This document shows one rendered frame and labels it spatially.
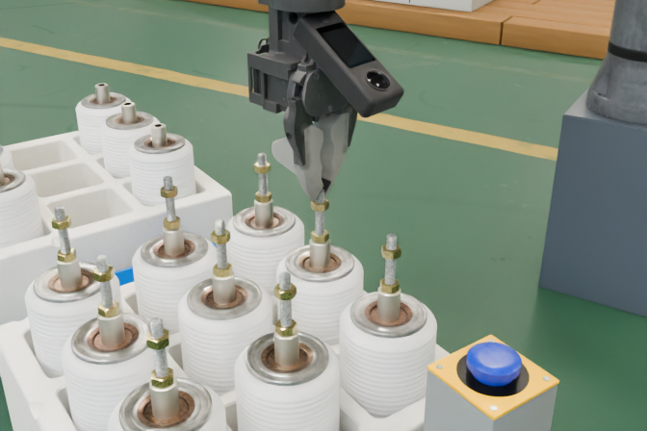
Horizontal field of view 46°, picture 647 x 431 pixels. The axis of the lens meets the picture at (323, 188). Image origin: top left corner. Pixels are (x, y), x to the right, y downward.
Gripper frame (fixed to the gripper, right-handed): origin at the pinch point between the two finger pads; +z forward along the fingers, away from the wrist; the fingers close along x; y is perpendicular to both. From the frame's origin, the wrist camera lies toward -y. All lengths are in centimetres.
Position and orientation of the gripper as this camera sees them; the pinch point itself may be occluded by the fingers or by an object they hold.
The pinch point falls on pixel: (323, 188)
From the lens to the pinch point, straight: 79.7
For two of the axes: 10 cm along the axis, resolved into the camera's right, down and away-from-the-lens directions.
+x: -6.9, 3.1, -6.6
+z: 0.0, 9.0, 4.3
